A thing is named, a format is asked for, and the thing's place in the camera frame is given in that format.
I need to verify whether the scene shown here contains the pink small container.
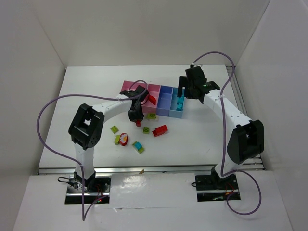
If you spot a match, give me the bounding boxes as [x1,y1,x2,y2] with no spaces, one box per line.
[142,84,160,114]

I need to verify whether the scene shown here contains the green lego brick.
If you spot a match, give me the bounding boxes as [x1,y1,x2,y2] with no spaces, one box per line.
[110,126,119,134]
[143,127,150,134]

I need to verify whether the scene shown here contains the blue purple container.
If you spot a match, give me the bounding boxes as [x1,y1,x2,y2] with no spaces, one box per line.
[156,85,173,116]

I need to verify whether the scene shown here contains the green lego on white plate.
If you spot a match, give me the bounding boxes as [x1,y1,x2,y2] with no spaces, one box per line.
[146,113,159,121]

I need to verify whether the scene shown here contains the aluminium rail front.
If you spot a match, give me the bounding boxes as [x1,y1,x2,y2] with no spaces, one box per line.
[37,165,213,175]

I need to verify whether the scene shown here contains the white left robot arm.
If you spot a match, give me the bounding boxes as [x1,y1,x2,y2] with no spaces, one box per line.
[68,85,149,190]

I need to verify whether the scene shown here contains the red lego brick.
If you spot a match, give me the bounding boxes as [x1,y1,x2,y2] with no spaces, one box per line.
[152,125,168,137]
[148,95,157,105]

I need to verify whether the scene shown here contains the red white flower lego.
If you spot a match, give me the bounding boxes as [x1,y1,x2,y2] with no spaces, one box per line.
[119,133,128,146]

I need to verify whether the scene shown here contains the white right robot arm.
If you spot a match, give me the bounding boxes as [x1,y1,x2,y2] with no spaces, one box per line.
[178,66,264,183]

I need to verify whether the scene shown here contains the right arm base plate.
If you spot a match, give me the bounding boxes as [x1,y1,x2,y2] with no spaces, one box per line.
[191,174,241,202]

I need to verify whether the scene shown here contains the aluminium rail right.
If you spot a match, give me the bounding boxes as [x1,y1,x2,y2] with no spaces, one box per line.
[226,66,265,171]

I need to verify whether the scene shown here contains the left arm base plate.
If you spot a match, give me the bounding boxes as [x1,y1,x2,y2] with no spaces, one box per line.
[63,176,111,205]

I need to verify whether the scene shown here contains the green lego beside flower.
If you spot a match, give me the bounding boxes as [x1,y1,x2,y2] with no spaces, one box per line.
[114,135,120,145]

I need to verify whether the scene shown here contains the pink large container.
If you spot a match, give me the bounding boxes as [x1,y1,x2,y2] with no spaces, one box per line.
[120,80,149,97]

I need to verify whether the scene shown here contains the teal legos in container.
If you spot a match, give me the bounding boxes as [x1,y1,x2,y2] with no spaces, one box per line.
[176,97,184,111]

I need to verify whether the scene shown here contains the aluminium rail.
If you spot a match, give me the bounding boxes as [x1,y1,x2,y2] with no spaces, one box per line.
[37,165,213,175]
[226,66,265,171]

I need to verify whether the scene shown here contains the blue green stacked lego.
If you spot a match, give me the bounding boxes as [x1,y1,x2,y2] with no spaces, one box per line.
[132,141,145,154]

